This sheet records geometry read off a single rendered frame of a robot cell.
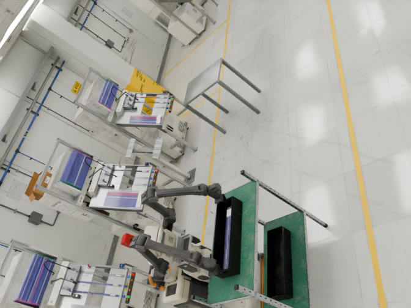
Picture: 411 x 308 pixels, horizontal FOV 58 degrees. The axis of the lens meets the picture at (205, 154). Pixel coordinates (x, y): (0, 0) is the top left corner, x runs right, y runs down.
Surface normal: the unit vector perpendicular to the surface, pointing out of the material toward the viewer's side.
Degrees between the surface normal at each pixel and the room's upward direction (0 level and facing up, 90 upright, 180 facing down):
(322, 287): 0
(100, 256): 90
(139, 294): 90
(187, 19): 90
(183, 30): 90
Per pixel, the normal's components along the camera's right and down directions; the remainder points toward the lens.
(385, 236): -0.74, -0.47
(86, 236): 0.66, -0.40
